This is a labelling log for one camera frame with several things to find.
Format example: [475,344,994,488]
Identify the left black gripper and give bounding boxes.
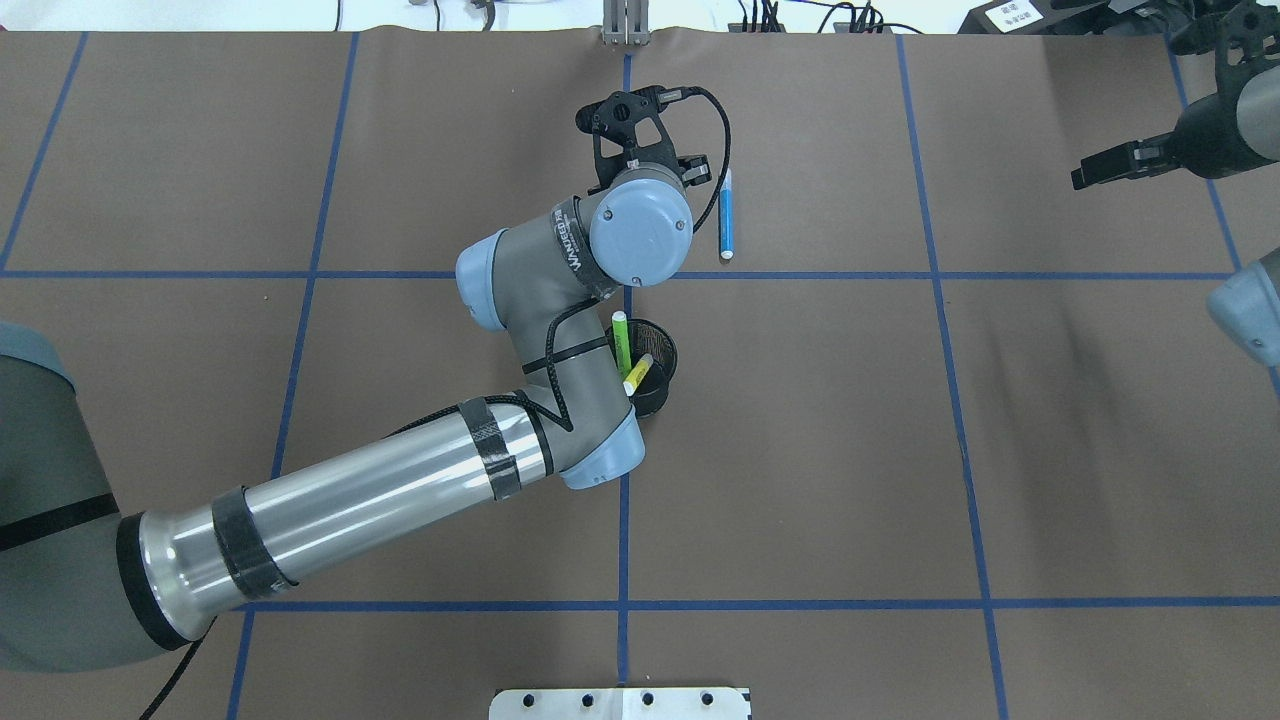
[590,140,712,193]

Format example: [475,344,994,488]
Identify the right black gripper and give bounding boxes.
[1071,94,1256,191]

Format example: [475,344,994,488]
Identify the blue marker pen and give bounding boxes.
[717,168,736,263]

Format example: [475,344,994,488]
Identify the green highlighter pen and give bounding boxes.
[611,310,634,378]

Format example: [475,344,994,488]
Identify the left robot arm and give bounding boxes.
[3,145,710,673]

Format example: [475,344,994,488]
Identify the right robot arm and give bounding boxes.
[1070,68,1279,368]

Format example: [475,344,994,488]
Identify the black mesh pen cup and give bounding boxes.
[627,318,678,419]

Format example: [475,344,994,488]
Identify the yellow highlighter pen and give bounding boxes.
[623,354,655,397]

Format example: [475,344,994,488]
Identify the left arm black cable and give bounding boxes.
[660,86,733,236]

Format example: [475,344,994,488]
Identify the aluminium frame post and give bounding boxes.
[600,0,652,46]

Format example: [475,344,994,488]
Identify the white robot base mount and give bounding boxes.
[488,685,753,719]

